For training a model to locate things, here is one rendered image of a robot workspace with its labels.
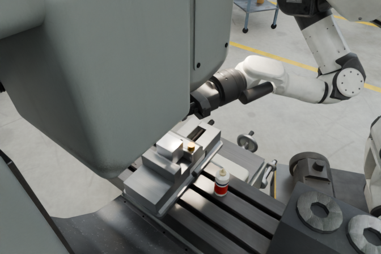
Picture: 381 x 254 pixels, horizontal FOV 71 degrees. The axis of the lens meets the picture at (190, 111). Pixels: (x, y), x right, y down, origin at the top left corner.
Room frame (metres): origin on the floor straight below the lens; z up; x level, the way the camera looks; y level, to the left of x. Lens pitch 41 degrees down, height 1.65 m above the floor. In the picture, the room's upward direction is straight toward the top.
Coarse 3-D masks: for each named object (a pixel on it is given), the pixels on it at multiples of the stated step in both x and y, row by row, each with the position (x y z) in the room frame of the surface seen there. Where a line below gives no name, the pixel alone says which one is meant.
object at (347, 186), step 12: (300, 168) 0.82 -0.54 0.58; (312, 168) 0.80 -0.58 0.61; (324, 168) 0.80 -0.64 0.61; (300, 180) 0.75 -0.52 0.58; (312, 180) 0.74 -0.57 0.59; (324, 180) 0.74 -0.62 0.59; (336, 180) 0.76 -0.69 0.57; (348, 180) 0.76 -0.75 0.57; (360, 180) 0.76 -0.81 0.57; (324, 192) 0.68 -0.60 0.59; (336, 192) 0.69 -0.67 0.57; (348, 192) 0.69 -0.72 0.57; (360, 192) 0.69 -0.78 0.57; (360, 204) 0.63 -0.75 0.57
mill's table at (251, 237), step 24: (216, 168) 0.55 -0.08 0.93; (192, 192) 0.46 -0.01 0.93; (240, 192) 0.46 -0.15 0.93; (168, 216) 0.39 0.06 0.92; (192, 216) 0.38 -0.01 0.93; (216, 216) 0.38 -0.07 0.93; (240, 216) 0.39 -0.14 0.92; (264, 216) 0.38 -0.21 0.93; (192, 240) 0.34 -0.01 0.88; (216, 240) 0.32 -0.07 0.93; (240, 240) 0.32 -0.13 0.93; (264, 240) 0.32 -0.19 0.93
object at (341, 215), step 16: (304, 192) 0.34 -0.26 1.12; (320, 192) 0.34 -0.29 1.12; (288, 208) 0.30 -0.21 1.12; (304, 208) 0.30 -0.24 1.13; (320, 208) 0.30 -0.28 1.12; (336, 208) 0.30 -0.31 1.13; (352, 208) 0.30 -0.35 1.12; (288, 224) 0.27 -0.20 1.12; (304, 224) 0.27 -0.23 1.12; (320, 224) 0.26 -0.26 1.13; (336, 224) 0.26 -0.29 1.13; (352, 224) 0.26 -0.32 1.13; (368, 224) 0.26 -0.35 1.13; (272, 240) 0.27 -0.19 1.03; (288, 240) 0.26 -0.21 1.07; (304, 240) 0.24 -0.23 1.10; (320, 240) 0.23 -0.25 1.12; (336, 240) 0.23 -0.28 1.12; (352, 240) 0.23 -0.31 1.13; (368, 240) 0.23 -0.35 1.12
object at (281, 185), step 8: (280, 168) 0.96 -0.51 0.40; (288, 168) 0.96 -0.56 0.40; (272, 176) 0.98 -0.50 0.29; (280, 176) 0.90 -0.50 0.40; (288, 176) 0.90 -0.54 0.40; (272, 184) 0.95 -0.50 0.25; (280, 184) 0.85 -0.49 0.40; (288, 184) 0.85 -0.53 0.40; (272, 192) 0.89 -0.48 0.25; (280, 192) 0.80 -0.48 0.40; (288, 192) 0.80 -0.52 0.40; (280, 200) 0.75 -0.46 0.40; (288, 200) 0.75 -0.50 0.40
